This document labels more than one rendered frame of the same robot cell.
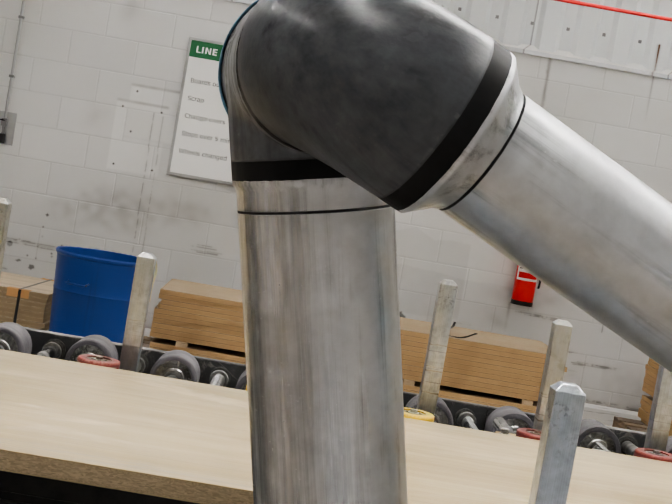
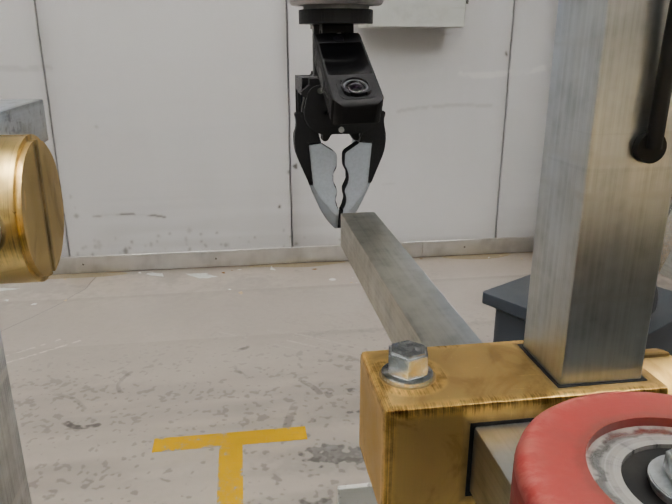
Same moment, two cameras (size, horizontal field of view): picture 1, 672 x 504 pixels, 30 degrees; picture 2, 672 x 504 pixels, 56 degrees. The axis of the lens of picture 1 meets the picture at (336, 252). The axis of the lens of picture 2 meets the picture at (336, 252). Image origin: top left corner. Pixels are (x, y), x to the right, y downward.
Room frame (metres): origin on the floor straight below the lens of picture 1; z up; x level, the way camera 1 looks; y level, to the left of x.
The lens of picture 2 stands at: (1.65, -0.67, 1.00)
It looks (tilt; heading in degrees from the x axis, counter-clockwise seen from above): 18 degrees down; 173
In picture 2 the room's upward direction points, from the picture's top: straight up
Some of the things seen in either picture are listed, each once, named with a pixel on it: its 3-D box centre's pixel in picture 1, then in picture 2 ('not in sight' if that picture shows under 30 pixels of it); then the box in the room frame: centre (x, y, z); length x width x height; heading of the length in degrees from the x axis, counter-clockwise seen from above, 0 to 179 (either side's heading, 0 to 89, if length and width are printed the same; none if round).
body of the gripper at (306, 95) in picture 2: not in sight; (334, 75); (0.99, -0.59, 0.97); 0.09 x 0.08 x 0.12; 3
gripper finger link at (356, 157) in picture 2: not in sight; (350, 180); (0.99, -0.57, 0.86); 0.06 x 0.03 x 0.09; 3
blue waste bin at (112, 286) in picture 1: (98, 313); not in sight; (7.00, 1.26, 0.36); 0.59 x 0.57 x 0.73; 1
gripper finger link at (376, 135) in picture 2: not in sight; (360, 138); (1.02, -0.56, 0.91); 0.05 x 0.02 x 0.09; 93
